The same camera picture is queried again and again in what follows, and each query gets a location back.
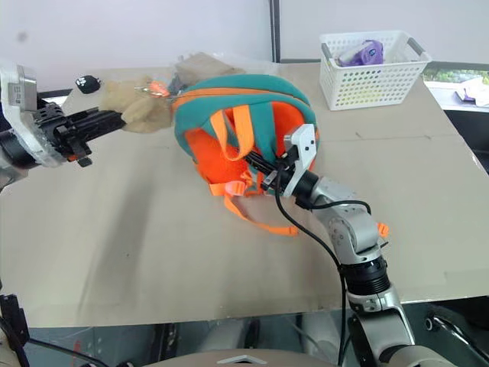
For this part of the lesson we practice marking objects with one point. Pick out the orange and teal backpack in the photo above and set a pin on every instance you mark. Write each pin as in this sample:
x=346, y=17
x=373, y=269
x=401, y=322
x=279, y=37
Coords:
x=244, y=111

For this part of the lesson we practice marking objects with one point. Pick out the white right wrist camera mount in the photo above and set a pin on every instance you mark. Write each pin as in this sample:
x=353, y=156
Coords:
x=305, y=147

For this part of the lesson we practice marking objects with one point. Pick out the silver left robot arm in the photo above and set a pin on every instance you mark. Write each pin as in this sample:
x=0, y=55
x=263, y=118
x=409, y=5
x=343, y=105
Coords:
x=9, y=153

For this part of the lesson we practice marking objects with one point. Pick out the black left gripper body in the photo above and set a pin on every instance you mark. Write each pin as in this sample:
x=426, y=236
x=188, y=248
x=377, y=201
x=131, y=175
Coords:
x=61, y=132

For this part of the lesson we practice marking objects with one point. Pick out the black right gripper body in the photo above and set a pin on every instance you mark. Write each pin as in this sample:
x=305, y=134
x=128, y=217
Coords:
x=284, y=174

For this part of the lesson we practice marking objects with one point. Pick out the black paw print pouch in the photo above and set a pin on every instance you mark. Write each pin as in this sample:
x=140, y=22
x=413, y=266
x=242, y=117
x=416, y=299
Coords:
x=88, y=84

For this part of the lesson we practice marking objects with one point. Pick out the orange clip on arm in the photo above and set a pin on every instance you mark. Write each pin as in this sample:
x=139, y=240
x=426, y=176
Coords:
x=383, y=229

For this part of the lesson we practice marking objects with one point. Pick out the beige plush in clear bag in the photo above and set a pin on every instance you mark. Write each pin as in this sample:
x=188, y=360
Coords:
x=206, y=69

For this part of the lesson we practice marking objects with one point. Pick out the beige robot torso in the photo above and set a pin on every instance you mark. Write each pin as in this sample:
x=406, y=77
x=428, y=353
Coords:
x=244, y=357

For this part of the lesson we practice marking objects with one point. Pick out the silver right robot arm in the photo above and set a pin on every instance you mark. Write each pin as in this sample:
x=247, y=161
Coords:
x=355, y=244

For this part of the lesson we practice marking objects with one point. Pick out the purple and white toy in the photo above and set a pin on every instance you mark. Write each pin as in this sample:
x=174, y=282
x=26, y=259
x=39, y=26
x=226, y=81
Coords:
x=363, y=53

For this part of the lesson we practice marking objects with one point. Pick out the dark rounded shape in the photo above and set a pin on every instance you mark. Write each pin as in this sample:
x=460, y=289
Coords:
x=458, y=336

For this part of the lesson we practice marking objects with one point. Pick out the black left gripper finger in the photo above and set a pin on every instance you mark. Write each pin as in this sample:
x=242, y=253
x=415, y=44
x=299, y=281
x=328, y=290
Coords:
x=97, y=114
x=105, y=127

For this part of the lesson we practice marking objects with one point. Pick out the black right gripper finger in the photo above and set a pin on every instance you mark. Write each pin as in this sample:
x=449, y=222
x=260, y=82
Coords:
x=261, y=160
x=256, y=168

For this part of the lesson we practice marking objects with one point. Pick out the white cloth with print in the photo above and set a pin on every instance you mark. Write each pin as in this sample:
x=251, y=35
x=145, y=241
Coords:
x=473, y=91

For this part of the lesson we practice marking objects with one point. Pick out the beige plush toy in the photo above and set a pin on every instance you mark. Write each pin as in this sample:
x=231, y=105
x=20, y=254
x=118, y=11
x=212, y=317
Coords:
x=141, y=111

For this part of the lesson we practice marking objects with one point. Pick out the white perforated plastic basket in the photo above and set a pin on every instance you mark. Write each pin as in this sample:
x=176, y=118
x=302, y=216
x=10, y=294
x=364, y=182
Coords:
x=366, y=80

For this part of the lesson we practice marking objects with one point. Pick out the black vertical post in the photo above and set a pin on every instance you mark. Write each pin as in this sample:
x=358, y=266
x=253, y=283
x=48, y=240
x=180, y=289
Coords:
x=274, y=30

